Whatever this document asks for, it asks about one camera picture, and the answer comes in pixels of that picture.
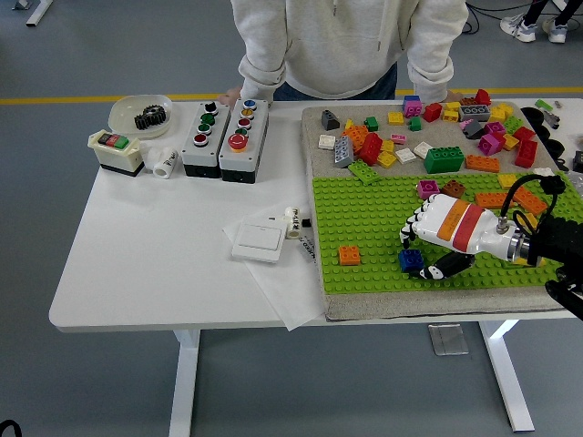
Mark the grey brick with rings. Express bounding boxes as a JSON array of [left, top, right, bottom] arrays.
[[457, 104, 492, 122]]

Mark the long green plate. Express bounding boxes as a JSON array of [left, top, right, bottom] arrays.
[[544, 172, 583, 219]]

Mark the yellow brick pile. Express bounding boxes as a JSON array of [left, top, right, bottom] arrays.
[[488, 102, 516, 123]]

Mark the white table leg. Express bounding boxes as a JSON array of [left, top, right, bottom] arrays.
[[477, 320, 535, 432], [168, 328, 202, 437]]

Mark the orange brick cluster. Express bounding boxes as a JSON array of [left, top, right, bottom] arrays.
[[342, 124, 370, 149]]

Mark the green studded baseplate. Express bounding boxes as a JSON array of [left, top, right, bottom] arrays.
[[311, 170, 583, 296]]

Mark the large magenta brick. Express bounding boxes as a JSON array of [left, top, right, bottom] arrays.
[[476, 133, 505, 156]]

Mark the blue two-by-two brick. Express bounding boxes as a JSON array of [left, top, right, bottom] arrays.
[[398, 249, 425, 273]]

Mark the metal floor plate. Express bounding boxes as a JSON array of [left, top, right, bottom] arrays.
[[426, 322, 469, 356]]

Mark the white plastic dish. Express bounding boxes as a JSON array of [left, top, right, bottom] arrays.
[[107, 94, 175, 140]]

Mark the brown two-by-two brick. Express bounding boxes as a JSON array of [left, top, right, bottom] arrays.
[[440, 179, 466, 199]]

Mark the white pipe tee fitting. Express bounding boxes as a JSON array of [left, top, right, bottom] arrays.
[[141, 146, 179, 179]]

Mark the red two-by-four brick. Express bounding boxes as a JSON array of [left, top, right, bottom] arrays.
[[514, 138, 539, 168]]

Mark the grey four-button control box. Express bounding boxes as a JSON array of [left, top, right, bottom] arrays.
[[180, 100, 231, 178]]

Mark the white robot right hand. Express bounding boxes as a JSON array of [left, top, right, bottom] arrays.
[[398, 193, 511, 280]]

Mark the person's right hand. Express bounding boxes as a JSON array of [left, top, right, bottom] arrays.
[[217, 86, 243, 108]]

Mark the grey emergency-stop control box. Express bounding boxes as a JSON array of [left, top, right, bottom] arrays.
[[218, 97, 270, 185]]

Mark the white printed label strip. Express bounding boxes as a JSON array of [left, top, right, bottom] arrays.
[[295, 227, 319, 268]]

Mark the green two-by-four plate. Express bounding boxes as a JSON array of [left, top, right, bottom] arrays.
[[347, 158, 383, 187]]

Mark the large red brick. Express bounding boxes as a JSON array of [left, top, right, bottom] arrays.
[[358, 132, 384, 168]]

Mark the person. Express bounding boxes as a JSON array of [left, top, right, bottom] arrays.
[[217, 0, 470, 108], [499, 0, 583, 45]]

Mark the white paper sheet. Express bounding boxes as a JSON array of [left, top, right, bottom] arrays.
[[221, 213, 327, 332]]

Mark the large tall green brick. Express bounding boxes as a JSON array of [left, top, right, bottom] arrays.
[[423, 145, 465, 175]]

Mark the white wall switch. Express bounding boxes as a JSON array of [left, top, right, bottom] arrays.
[[230, 217, 287, 264]]

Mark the light grey two-by-four brick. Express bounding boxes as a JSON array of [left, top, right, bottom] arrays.
[[332, 135, 355, 168]]

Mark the orange two-by-two brick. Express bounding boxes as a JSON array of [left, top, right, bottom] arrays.
[[337, 245, 362, 267]]

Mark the white desk foot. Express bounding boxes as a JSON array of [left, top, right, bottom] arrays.
[[13, 0, 56, 27]]

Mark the orange two-by-four brick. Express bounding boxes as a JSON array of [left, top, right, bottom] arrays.
[[475, 192, 509, 210], [464, 154, 501, 173], [512, 186, 547, 216]]

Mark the cream red-green switch box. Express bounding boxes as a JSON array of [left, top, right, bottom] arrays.
[[87, 128, 145, 179]]

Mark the black brick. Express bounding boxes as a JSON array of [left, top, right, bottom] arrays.
[[539, 175, 566, 195]]

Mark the grey-brown mat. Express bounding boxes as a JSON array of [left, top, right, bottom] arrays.
[[300, 100, 583, 323]]

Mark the black metal gear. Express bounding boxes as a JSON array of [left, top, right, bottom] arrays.
[[133, 104, 167, 133]]

